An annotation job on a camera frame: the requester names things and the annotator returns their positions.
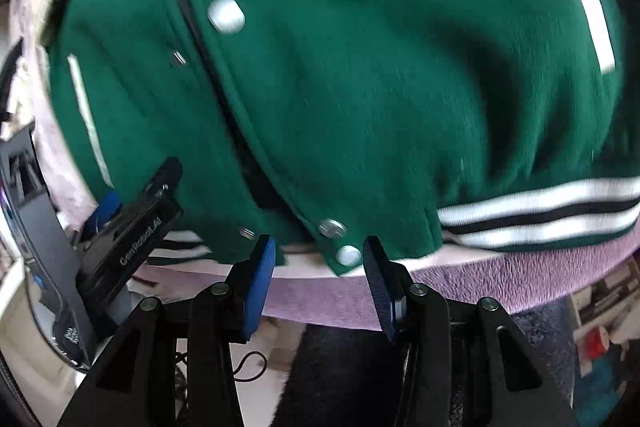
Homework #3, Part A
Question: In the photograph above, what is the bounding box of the purple fuzzy blanket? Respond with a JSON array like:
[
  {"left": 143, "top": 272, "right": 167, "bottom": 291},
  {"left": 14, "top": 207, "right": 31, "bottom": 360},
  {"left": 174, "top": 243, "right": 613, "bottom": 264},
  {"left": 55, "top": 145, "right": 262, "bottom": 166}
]
[{"left": 8, "top": 0, "right": 639, "bottom": 329}]

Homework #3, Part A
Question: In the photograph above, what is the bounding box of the green and cream varsity jacket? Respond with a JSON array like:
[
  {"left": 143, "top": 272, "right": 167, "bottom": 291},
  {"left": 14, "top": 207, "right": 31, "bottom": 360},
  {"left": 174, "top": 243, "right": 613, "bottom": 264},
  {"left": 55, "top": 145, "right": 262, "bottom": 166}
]
[{"left": 46, "top": 0, "right": 639, "bottom": 274}]

